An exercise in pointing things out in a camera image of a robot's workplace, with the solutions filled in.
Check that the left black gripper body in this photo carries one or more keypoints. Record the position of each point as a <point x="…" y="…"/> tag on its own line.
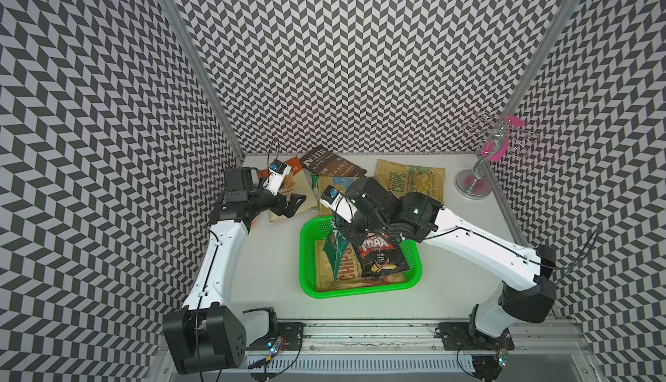
<point x="262" y="199"/>

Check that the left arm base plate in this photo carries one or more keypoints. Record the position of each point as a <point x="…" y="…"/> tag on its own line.
<point x="289" y="336"/>

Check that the golden chips bag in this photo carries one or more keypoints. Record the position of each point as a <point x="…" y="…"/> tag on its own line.
<point x="326" y="283"/>

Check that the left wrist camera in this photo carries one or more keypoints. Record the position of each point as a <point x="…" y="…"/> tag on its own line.
<point x="278" y="171"/>

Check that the silver pink mug tree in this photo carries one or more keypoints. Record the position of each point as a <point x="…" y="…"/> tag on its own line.
<point x="475" y="182"/>

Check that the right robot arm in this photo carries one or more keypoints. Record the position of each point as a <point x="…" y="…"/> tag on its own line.
<point x="527" y="292"/>

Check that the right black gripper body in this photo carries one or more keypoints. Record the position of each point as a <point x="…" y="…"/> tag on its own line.
<point x="375" y="221"/>

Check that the black Krax chips bag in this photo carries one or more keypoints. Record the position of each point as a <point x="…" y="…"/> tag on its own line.
<point x="378" y="257"/>

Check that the orange white chips bag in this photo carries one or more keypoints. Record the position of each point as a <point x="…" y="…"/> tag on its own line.
<point x="294" y="184"/>

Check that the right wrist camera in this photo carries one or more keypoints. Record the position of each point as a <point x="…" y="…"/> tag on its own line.
<point x="337" y="202"/>

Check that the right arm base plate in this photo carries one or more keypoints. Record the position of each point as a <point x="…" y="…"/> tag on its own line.
<point x="455" y="336"/>

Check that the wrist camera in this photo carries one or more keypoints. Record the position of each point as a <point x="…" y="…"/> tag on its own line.
<point x="278" y="171"/>
<point x="337" y="202"/>

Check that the brown kettle chips bag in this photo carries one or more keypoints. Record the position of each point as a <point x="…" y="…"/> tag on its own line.
<point x="325" y="163"/>

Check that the green Real chips bag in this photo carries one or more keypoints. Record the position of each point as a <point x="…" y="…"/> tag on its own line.
<point x="341" y="257"/>

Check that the aluminium front rail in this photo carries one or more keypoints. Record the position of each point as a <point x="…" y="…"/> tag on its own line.
<point x="552" y="337"/>

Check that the green plastic basket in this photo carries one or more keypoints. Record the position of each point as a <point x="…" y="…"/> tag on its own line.
<point x="318" y="229"/>

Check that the yellow green chips bag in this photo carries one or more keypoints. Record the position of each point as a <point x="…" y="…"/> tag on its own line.
<point x="400" y="179"/>

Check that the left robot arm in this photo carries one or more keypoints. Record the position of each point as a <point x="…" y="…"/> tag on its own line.
<point x="205" y="335"/>

